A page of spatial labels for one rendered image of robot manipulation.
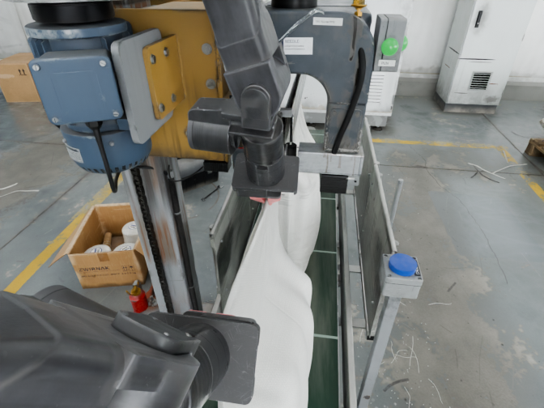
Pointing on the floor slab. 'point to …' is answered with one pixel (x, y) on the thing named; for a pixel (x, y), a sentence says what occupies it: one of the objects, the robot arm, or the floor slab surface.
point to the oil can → (138, 297)
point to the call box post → (378, 349)
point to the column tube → (163, 221)
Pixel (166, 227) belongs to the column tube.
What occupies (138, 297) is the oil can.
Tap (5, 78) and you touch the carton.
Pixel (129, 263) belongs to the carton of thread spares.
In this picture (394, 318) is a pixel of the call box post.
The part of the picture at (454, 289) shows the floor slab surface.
